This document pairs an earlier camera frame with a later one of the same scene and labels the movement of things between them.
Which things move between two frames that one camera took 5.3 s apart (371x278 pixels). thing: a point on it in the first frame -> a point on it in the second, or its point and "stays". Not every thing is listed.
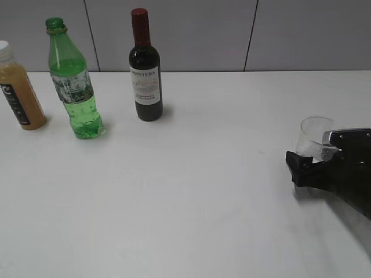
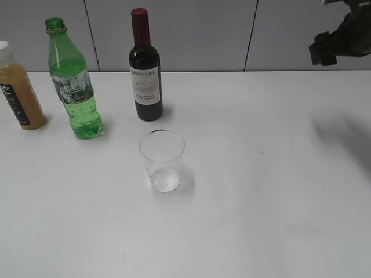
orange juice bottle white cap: (15, 83) stays
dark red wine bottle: (145, 70) stays
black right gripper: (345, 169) -> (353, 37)
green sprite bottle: (69, 73) stays
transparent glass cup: (310, 139) -> (162, 149)
